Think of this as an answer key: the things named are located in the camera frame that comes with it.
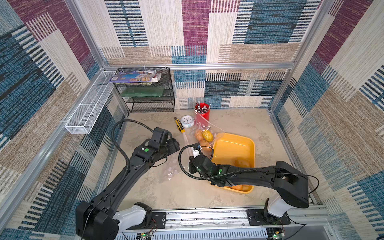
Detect clear zipper bag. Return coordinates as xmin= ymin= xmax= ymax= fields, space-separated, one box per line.
xmin=159 ymin=153 xmax=183 ymax=181
xmin=180 ymin=112 xmax=224 ymax=155

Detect orange potato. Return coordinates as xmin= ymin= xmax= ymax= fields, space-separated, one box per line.
xmin=195 ymin=130 xmax=205 ymax=142

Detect yellow lemon-like potato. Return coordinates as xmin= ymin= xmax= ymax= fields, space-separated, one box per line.
xmin=202 ymin=130 xmax=214 ymax=142

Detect brown potato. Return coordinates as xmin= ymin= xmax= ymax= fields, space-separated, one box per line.
xmin=200 ymin=140 xmax=212 ymax=153
xmin=234 ymin=159 xmax=252 ymax=168
xmin=230 ymin=185 xmax=253 ymax=192

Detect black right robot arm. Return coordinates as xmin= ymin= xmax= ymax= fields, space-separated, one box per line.
xmin=188 ymin=154 xmax=309 ymax=209

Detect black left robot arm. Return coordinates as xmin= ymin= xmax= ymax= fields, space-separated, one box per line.
xmin=76 ymin=138 xmax=180 ymax=240

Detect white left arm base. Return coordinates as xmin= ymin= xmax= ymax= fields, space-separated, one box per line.
xmin=113 ymin=205 xmax=147 ymax=232

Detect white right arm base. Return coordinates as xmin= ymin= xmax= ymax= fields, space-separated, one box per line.
xmin=265 ymin=197 xmax=292 ymax=218

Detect yellow utility knife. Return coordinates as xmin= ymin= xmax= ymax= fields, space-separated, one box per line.
xmin=174 ymin=117 xmax=185 ymax=133

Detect white round clock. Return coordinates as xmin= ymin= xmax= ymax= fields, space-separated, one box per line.
xmin=180 ymin=115 xmax=195 ymax=129

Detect yellow plastic tray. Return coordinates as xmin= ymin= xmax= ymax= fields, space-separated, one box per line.
xmin=208 ymin=133 xmax=256 ymax=194

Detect red ribbed pen cup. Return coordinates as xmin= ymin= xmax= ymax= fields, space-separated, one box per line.
xmin=195 ymin=102 xmax=211 ymax=127

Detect green tray in rack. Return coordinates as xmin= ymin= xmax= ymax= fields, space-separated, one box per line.
xmin=121 ymin=87 xmax=164 ymax=97

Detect colourful book on rack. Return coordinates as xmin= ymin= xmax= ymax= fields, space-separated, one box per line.
xmin=109 ymin=70 xmax=162 ymax=85

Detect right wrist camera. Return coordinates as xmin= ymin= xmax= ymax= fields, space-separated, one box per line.
xmin=193 ymin=143 xmax=202 ymax=158

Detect black corrugated right cable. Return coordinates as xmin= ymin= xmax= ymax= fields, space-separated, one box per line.
xmin=177 ymin=144 xmax=271 ymax=181

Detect black corrugated cable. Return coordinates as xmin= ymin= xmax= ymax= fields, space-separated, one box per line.
xmin=110 ymin=119 xmax=155 ymax=187
xmin=177 ymin=144 xmax=271 ymax=181

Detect black wire shelf rack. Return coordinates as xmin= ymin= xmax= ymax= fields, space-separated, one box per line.
xmin=115 ymin=67 xmax=175 ymax=113

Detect black corrugated left cable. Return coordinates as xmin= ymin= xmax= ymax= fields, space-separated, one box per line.
xmin=110 ymin=119 xmax=155 ymax=187

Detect white wire wall basket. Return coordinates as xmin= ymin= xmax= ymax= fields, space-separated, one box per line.
xmin=65 ymin=71 xmax=115 ymax=135

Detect aluminium front rail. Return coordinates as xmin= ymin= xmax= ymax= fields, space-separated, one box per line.
xmin=114 ymin=206 xmax=341 ymax=240

